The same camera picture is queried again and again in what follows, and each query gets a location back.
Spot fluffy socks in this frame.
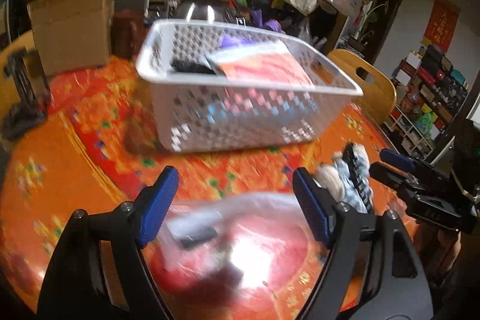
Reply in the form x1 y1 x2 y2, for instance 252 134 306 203
313 142 374 214

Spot red item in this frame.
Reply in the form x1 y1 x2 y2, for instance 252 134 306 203
206 40 313 86

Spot purple tissue pack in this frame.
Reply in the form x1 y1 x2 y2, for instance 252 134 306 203
218 34 257 49

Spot black item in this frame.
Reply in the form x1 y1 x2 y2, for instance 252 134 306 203
171 59 216 75

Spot person's right hand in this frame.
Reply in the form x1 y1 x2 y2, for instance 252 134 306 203
427 230 461 274

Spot wooden chair right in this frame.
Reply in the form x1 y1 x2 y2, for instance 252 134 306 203
327 49 397 125

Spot wooden chair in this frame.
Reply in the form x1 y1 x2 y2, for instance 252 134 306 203
0 30 50 122
327 49 397 125

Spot shelf with boxes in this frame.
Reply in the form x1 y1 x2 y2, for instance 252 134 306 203
382 45 467 159

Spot white perforated plastic basket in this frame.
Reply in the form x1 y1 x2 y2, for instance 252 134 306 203
135 19 363 153

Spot wooden chair left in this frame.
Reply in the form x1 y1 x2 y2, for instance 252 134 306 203
0 30 50 122

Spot purple plastic scoop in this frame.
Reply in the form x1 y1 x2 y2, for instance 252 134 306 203
250 9 282 33

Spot dark brown jar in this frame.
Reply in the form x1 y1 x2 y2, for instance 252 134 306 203
111 10 146 59

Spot small cardboard box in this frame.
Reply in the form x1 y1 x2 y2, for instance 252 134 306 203
28 0 115 76

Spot red wall banner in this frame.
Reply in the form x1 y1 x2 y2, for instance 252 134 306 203
423 0 461 53

